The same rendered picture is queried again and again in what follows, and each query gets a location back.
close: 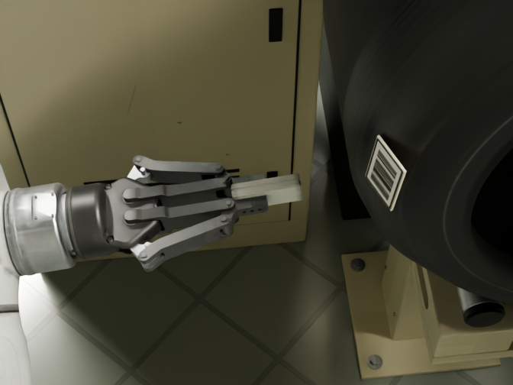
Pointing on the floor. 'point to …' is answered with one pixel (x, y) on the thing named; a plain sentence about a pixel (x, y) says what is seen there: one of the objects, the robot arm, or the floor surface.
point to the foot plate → (385, 344)
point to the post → (401, 298)
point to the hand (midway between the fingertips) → (267, 192)
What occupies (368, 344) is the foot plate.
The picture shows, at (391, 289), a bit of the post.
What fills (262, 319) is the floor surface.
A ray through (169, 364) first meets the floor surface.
